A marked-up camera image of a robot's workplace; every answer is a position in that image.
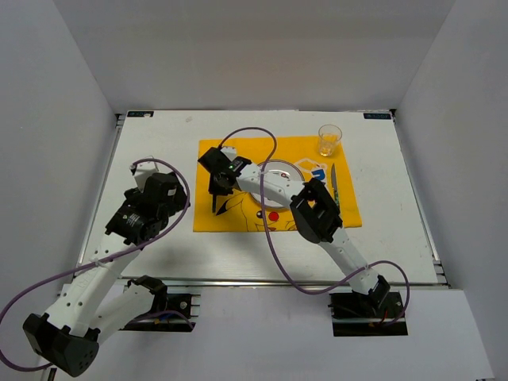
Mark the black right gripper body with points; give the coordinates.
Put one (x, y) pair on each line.
(220, 186)

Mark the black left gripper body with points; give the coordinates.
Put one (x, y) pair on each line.
(180, 202)

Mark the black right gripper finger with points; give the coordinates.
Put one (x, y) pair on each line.
(212, 185)
(229, 187)

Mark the yellow Pikachu cloth placemat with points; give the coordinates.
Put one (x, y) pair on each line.
(241, 211)

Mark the white plate with red characters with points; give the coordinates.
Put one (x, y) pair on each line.
(285, 170)

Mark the clear drinking glass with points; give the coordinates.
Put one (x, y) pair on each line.
(329, 137)

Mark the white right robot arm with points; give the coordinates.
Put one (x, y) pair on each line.
(316, 216)

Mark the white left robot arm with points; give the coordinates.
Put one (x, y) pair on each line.
(70, 332)

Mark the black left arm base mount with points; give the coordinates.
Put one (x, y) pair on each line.
(178, 316)

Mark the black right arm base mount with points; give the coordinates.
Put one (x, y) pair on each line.
(352, 316)

